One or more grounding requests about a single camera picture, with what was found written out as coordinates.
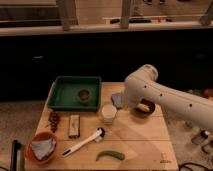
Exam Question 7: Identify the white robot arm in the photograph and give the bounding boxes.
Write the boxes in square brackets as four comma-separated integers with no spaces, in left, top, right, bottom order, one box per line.
[122,64,213,132]

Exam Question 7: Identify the white paper cup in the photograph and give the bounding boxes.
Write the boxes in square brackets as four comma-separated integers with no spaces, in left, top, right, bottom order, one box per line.
[101,104,117,123]

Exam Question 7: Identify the blue sponge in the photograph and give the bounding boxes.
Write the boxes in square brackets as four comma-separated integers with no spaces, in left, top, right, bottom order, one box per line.
[111,93,123,109]

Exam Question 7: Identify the yellow corn piece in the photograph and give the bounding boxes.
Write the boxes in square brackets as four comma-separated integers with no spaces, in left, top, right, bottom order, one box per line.
[136,104,150,112]

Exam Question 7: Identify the dark brown bowl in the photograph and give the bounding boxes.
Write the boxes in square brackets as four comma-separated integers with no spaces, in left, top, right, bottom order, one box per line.
[134,99,156,116]

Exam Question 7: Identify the green pea pod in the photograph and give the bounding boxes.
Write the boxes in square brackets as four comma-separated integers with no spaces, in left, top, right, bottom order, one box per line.
[96,150,125,161]

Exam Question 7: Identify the brown rectangular bar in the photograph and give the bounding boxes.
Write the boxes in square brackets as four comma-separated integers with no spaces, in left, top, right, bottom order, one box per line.
[68,115,80,138]

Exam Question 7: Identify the green plastic tray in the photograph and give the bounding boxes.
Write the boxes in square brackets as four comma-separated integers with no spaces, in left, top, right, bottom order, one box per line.
[48,76,102,112]

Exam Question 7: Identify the dark red grape bunch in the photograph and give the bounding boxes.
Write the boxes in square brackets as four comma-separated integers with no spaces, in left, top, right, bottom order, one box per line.
[48,111,60,133]

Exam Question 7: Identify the grey folded cloth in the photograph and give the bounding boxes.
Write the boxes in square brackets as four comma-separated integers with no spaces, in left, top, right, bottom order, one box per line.
[30,138,56,160]

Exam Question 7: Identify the orange plastic bowl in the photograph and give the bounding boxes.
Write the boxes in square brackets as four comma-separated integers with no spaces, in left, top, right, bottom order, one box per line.
[25,132,57,165]

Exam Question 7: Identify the white handled dish brush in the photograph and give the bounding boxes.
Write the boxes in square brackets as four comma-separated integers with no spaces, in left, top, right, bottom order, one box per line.
[62,128,105,157]

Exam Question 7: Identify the black floor cable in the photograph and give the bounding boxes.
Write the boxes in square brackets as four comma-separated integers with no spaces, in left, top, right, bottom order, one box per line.
[178,161,213,171]

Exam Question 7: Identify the black chair frame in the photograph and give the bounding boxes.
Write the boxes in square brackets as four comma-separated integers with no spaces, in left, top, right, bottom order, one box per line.
[10,140,25,171]

